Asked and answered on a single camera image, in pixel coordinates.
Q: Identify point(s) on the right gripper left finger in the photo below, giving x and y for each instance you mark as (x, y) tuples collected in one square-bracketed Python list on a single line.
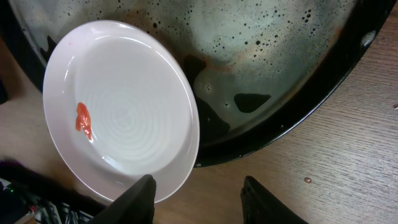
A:
[(135, 205)]

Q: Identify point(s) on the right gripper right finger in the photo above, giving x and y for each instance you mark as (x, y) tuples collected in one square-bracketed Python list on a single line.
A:
[(260, 206)]

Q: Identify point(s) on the pinkish white plate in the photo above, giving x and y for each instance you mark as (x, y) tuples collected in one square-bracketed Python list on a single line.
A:
[(118, 106)]

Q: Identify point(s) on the round black tray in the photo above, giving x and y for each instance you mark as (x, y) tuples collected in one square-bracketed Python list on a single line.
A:
[(257, 67)]

